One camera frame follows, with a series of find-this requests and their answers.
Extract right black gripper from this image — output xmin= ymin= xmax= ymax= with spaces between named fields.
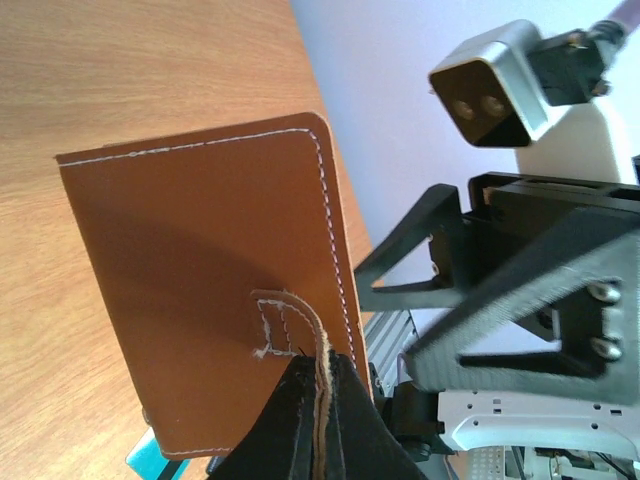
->
xmin=352 ymin=169 xmax=640 ymax=406

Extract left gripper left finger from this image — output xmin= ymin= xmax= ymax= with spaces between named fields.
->
xmin=209 ymin=356 xmax=316 ymax=480

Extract aluminium frame rails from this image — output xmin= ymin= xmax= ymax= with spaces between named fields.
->
xmin=364 ymin=310 xmax=417 ymax=389

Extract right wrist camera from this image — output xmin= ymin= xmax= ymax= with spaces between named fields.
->
xmin=429 ymin=19 xmax=628 ymax=148

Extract brown leather card holder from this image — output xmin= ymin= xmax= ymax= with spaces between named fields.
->
xmin=57 ymin=113 xmax=369 ymax=459

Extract teal card right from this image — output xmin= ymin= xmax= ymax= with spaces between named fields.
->
xmin=126 ymin=428 xmax=190 ymax=480

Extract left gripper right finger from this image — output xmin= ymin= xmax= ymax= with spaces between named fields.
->
xmin=327 ymin=352 xmax=425 ymax=480

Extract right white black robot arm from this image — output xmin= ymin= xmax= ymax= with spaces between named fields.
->
xmin=355 ymin=100 xmax=639 ymax=461

